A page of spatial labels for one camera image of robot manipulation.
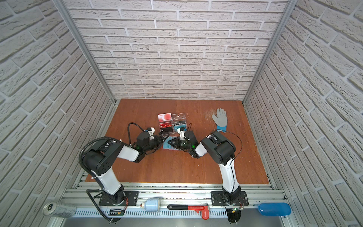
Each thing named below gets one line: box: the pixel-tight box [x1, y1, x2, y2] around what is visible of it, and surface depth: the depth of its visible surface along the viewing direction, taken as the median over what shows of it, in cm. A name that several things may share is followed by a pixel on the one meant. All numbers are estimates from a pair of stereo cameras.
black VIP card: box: [160, 126, 173, 132], surface depth 100 cm
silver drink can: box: [42, 201, 77, 219], surface depth 62 cm
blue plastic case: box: [257, 202, 292, 217], surface depth 71 cm
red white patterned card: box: [157, 112, 173, 123], surface depth 100 cm
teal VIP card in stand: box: [173, 124, 187, 132], surface depth 102 cm
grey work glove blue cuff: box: [211, 107, 228, 133], surface depth 109 cm
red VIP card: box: [158, 122, 173, 128], surface depth 99 cm
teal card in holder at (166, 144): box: [163, 136, 173, 149], surface depth 94 cm
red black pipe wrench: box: [167, 203, 210, 220], surface depth 72 cm
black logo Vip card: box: [173, 120, 186, 126], surface depth 102 cm
